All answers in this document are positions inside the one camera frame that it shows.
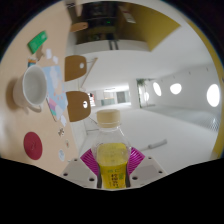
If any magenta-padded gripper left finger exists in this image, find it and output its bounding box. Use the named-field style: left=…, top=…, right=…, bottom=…
left=61, top=148, right=101, bottom=188

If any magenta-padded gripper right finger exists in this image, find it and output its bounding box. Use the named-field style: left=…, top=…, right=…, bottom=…
left=125, top=146, right=168, bottom=189

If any clear bottle with yellow drink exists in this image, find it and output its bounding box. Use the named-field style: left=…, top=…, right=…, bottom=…
left=90, top=108, right=132, bottom=190

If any pale blue hexagonal sticker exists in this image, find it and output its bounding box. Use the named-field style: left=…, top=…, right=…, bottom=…
left=58, top=148, right=66, bottom=163

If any white paper sticker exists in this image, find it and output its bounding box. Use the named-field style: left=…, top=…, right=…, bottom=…
left=59, top=114, right=68, bottom=128

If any flat round red coaster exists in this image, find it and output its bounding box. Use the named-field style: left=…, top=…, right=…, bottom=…
left=22, top=131, right=44, bottom=161

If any light blue printed placemat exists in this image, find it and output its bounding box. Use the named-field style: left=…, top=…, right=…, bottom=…
left=41, top=64, right=69, bottom=123

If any green potted plant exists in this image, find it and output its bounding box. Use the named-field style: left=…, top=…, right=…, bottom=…
left=135, top=77, right=148, bottom=91

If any white ceramic mug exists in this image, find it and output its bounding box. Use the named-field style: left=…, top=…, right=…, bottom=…
left=12, top=64, right=49, bottom=113

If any group of round ceiling lights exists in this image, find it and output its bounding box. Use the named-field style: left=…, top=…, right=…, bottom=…
left=143, top=81, right=222, bottom=108

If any wooden stair handrail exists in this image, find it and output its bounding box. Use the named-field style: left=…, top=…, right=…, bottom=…
left=79, top=57, right=99, bottom=88

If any small green box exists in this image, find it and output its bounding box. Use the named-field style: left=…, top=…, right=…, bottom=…
left=26, top=30, right=49, bottom=55

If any dark shop shelf unit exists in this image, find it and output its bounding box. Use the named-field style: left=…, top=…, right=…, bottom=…
left=75, top=3, right=134, bottom=44

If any white hanging sign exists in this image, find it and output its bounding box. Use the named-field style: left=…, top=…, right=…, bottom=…
left=121, top=11, right=138, bottom=24

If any dark wall sign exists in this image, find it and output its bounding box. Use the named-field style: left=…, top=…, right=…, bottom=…
left=106, top=39, right=119, bottom=51

